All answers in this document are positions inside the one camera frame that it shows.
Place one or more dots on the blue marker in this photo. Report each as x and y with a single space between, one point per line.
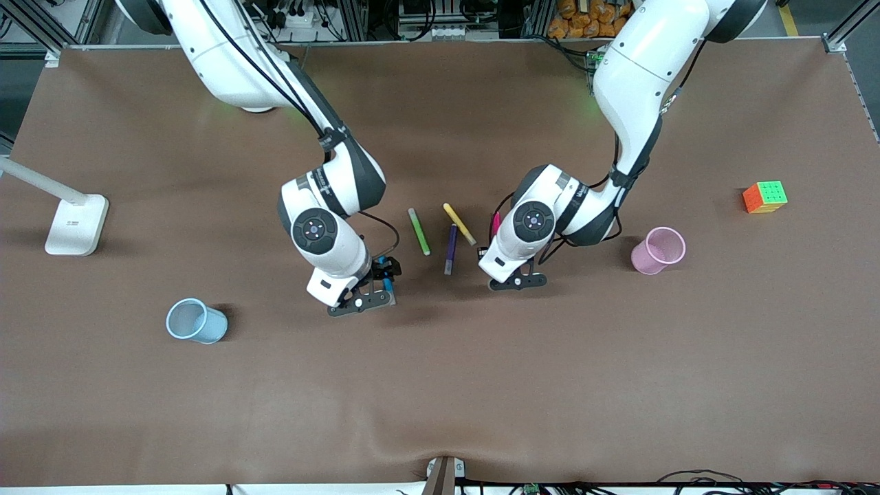
388 284

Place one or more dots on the pink marker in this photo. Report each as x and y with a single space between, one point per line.
496 223

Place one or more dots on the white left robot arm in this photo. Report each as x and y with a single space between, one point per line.
646 69

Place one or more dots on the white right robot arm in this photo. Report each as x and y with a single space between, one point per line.
227 62

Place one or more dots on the purple marker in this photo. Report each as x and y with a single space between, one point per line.
451 247

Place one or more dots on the yellow marker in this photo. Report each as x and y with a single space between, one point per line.
459 223

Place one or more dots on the green marker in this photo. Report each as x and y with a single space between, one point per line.
419 232

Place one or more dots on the pink mesh cup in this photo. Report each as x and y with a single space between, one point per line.
643 261

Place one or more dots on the blue mesh cup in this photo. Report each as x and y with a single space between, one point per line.
213 326

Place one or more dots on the colourful puzzle cube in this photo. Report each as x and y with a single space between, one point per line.
764 198

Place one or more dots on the bag of orange items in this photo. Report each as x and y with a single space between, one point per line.
577 24

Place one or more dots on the white stand with pole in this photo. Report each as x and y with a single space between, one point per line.
75 227

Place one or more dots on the white power strip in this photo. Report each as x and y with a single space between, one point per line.
302 20

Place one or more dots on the grey metal camera mount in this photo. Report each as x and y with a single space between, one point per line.
443 478

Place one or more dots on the silver table edge rail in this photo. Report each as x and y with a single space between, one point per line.
447 42

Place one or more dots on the aluminium frame post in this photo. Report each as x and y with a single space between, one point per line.
537 17
354 17

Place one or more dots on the metal table corner bracket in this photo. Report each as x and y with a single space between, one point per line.
837 46
52 58

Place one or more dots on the aluminium frame strut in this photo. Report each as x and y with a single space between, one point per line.
27 20
852 27

